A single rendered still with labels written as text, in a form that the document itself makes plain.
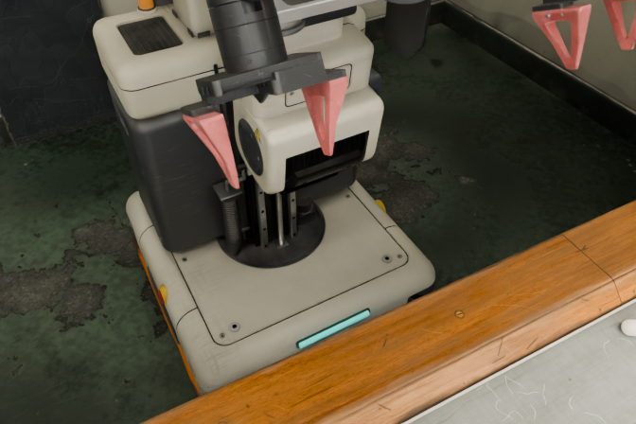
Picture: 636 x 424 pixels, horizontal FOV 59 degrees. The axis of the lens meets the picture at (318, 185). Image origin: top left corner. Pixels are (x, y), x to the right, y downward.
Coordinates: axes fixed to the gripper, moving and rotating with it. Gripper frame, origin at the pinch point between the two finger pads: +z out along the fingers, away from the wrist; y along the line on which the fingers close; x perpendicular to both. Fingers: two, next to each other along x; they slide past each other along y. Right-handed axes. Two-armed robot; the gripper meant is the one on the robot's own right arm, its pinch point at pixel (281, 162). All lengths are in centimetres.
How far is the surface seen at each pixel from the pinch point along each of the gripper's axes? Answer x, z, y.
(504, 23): 154, 15, 173
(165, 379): 86, 68, -15
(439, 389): -3.6, 29.5, 10.1
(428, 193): 107, 57, 86
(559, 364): -6.7, 32.2, 24.7
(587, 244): 1.5, 25.2, 39.9
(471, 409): -6.0, 31.8, 12.2
